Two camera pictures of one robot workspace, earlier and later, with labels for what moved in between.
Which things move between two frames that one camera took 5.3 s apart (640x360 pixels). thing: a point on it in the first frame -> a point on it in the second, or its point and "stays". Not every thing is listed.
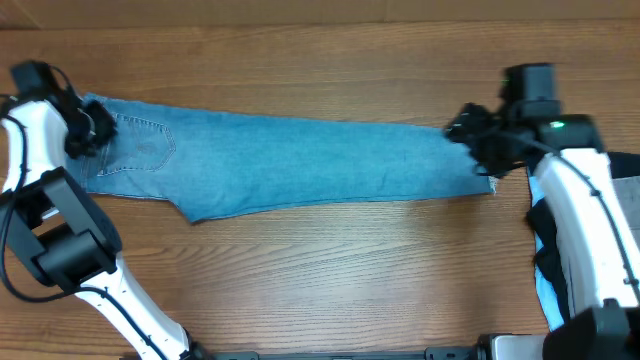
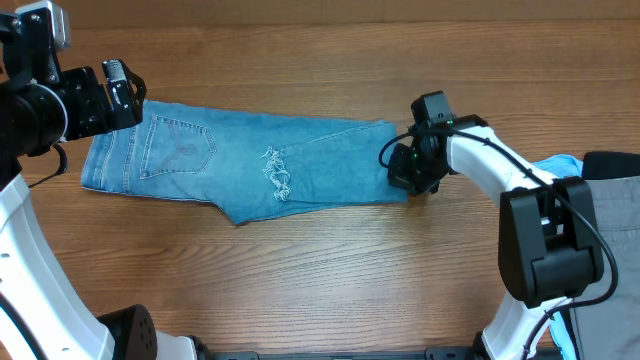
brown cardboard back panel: [90, 14] stays
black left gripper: [105, 130] -> [103, 116]
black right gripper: [473, 134] -> [400, 172]
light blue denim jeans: [215, 164] stays
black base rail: [431, 353] stays
